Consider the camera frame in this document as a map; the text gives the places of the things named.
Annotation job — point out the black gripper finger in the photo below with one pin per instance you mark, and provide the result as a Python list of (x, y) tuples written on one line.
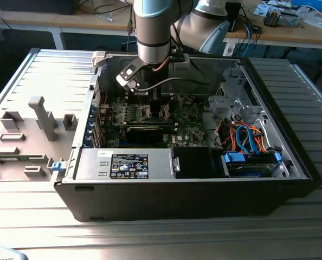
[(155, 104)]

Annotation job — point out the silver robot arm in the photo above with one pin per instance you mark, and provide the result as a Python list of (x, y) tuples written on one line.
[(153, 40)]

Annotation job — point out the CPU socket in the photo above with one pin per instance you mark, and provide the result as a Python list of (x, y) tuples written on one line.
[(145, 113)]

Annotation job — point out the RAM slot with white clips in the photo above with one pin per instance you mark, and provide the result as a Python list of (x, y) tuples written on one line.
[(172, 99), (172, 95), (175, 123), (175, 130)]

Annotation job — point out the black graphics card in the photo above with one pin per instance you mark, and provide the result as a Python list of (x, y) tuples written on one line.
[(144, 134)]

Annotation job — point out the green motherboard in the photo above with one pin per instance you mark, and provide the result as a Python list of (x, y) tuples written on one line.
[(188, 127)]

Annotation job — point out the metal drive cage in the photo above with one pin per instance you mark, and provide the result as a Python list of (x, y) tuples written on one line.
[(226, 105)]

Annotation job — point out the silver power supply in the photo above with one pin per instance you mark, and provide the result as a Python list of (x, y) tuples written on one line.
[(93, 162)]

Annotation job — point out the hard disk in blue carrier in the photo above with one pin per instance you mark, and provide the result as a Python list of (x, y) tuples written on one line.
[(234, 157)]

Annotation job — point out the black PC case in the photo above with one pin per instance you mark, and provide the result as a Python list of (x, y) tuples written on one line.
[(150, 200)]

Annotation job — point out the black upright box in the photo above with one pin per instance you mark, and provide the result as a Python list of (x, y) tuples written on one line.
[(234, 16)]

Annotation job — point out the blue case latch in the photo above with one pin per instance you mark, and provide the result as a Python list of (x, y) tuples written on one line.
[(57, 166)]

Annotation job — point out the grey parts rack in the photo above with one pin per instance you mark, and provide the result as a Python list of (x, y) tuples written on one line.
[(41, 151)]

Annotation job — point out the black heat sink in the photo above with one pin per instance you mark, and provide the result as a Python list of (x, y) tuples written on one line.
[(270, 18)]

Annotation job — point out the wooden desk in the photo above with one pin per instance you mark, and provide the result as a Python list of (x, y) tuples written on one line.
[(28, 20), (285, 35)]

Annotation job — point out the black flat device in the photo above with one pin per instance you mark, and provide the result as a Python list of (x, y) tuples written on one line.
[(36, 6)]

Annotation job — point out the grey metal drive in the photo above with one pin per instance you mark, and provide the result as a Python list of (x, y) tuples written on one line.
[(289, 19)]

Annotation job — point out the green RAM stick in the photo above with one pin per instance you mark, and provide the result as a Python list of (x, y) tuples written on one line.
[(14, 159)]

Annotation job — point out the blue box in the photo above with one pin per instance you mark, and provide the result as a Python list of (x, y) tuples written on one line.
[(310, 4)]

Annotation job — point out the white paper sheets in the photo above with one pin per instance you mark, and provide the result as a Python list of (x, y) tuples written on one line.
[(319, 21)]

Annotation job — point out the grey device with lettering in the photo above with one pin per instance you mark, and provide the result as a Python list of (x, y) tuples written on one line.
[(3, 254)]

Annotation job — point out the black faced wrist camera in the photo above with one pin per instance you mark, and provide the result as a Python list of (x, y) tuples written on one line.
[(127, 75)]

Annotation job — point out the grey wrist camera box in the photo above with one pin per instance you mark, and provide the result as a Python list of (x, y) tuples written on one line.
[(180, 62)]

